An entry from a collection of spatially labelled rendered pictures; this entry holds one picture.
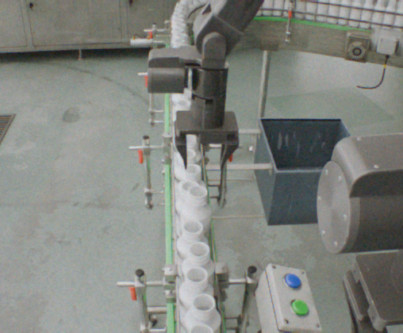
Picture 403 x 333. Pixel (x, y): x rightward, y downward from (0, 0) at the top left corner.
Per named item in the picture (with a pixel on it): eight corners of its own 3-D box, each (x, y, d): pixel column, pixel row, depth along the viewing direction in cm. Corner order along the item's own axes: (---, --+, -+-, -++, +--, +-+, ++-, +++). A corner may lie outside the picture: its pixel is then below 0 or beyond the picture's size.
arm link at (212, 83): (231, 66, 69) (227, 51, 73) (185, 64, 68) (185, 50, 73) (227, 105, 73) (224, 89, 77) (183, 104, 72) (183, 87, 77)
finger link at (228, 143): (192, 156, 86) (194, 112, 80) (230, 156, 87) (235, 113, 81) (194, 179, 80) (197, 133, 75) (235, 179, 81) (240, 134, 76)
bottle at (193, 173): (205, 233, 106) (209, 176, 96) (180, 235, 105) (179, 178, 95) (201, 216, 110) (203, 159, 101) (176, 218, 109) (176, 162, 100)
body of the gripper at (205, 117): (175, 119, 81) (176, 81, 76) (233, 120, 82) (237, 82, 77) (176, 139, 75) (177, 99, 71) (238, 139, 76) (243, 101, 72)
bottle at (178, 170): (175, 218, 109) (174, 162, 100) (174, 201, 114) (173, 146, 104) (200, 216, 110) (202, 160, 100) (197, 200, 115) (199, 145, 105)
